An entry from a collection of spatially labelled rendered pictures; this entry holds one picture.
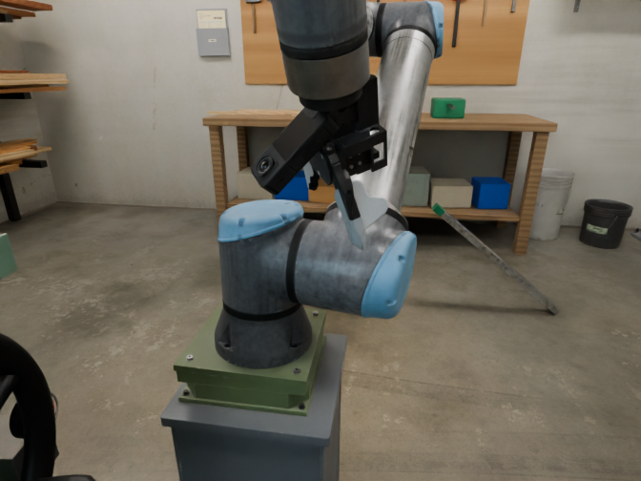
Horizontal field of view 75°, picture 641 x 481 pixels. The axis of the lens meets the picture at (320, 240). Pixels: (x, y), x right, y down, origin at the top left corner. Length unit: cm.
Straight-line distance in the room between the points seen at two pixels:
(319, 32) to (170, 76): 341
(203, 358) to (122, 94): 337
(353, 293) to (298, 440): 28
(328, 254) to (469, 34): 287
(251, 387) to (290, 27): 59
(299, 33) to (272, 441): 65
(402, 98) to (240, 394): 63
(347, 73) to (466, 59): 297
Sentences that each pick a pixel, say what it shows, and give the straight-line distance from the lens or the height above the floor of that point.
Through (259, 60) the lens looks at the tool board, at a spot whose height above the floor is 121.
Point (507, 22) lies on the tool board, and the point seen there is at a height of 145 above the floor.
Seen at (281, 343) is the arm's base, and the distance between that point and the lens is 78.
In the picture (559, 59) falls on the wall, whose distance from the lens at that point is 357.
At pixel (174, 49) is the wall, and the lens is 378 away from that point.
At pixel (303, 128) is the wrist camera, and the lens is 49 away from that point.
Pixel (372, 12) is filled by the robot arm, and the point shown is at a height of 124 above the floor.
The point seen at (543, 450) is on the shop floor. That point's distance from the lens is 166.
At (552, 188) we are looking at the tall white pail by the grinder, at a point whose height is 39.
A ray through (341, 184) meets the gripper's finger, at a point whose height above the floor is 100.
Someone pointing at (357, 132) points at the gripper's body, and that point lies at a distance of 52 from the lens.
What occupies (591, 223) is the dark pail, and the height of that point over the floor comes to 16.
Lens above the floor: 111
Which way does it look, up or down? 21 degrees down
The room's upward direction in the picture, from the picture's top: straight up
